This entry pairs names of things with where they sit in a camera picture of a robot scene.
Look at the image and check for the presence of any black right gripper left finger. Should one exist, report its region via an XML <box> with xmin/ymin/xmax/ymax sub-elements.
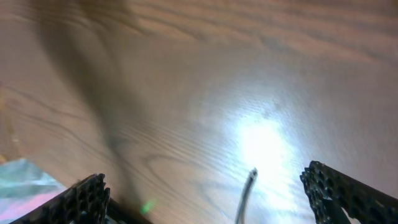
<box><xmin>11</xmin><ymin>174</ymin><xmax>110</xmax><ymax>224</ymax></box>

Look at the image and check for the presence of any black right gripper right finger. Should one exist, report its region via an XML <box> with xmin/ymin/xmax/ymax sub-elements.
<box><xmin>300</xmin><ymin>161</ymin><xmax>397</xmax><ymax>224</ymax></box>

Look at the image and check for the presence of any black USB charging cable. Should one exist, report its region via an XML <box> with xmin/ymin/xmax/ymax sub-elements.
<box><xmin>234</xmin><ymin>167</ymin><xmax>259</xmax><ymax>224</ymax></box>

